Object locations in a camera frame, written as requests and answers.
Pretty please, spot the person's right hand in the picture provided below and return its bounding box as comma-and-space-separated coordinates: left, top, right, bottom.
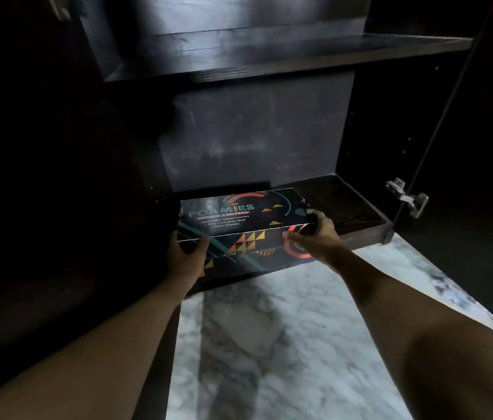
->
287, 208, 352, 272

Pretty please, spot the person's left hand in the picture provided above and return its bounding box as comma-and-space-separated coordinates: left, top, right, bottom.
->
165, 231, 210, 298

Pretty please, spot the black patterned shoe box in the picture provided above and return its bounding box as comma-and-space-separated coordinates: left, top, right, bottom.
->
176, 187, 319, 283

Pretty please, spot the dark wooden cabinet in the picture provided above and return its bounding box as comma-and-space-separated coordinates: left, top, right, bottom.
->
60, 0, 493, 302

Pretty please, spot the dark wooden cabinet door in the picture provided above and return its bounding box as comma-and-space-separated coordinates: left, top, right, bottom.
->
0, 0, 182, 420
393, 0, 493, 346

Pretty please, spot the person's left forearm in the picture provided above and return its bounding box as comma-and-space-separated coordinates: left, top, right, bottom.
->
0, 282, 190, 420

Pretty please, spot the person's right forearm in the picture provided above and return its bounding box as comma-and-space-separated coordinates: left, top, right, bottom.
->
332, 248, 493, 420

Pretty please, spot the silver metal cabinet hinge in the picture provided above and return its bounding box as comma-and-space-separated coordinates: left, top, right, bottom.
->
385, 177, 430, 219
46, 0, 73, 22

